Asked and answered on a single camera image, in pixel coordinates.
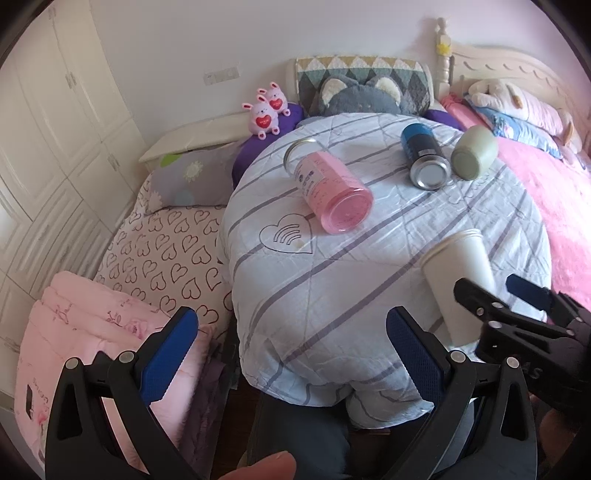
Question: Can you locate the heart pattern bed sheet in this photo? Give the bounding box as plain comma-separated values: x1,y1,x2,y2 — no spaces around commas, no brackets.
94,180,232,340

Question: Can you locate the folded pink quilt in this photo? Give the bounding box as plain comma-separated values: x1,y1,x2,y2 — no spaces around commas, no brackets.
14,271,214,472

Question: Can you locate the white dog plush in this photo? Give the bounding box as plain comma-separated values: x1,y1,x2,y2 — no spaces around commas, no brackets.
468,79,583,153

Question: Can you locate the blue metal can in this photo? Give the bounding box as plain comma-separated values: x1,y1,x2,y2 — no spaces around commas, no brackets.
401,123,452,191

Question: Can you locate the cream wooden headboard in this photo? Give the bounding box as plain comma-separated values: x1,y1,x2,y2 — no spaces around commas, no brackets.
432,17,590,152

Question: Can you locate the grey flower pillow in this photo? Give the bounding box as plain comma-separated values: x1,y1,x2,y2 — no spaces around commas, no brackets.
146,141,242,214

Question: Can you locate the triangle pattern headboard cushion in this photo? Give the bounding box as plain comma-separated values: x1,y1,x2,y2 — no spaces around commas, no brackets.
294,55,435,116

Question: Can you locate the pink fleece blanket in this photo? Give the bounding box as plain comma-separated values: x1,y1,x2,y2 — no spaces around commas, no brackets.
440,94,591,315

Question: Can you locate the front pink bunny plush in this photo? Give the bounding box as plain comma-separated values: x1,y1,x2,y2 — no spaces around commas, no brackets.
242,95,280,140

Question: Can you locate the wall socket panel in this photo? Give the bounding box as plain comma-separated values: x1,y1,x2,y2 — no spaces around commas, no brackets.
204,66,240,86

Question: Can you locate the yellow star ornament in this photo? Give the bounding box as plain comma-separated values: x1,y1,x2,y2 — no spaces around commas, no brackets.
436,43,452,57

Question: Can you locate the pink glass jar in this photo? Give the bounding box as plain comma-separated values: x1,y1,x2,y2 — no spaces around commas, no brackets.
283,138,374,235

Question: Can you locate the cream wardrobe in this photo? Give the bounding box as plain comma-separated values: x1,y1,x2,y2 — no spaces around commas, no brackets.
1,1,147,406

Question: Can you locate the white plastic cup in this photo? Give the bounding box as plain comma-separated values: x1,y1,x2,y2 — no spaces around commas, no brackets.
419,228,499,346

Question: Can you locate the person's hand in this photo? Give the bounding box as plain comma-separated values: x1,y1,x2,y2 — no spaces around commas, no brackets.
221,451,297,480

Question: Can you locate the light blue striped quilt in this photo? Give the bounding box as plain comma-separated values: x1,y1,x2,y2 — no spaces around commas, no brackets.
217,114,552,429

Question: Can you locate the pale green cup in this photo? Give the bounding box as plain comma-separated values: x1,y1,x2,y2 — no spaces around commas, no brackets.
451,125,499,180

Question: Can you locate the grey bear cushion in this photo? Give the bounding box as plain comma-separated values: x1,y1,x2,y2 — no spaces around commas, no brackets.
318,75,402,117

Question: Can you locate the blue cartoon pillow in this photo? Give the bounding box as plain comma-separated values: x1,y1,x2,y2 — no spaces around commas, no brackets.
464,95,563,160

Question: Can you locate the pink bunny plush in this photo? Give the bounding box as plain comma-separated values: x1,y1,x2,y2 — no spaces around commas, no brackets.
257,82,290,117
242,95,280,140

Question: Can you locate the rear pink bunny plush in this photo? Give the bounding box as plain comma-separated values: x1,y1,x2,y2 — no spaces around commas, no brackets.
257,82,290,117

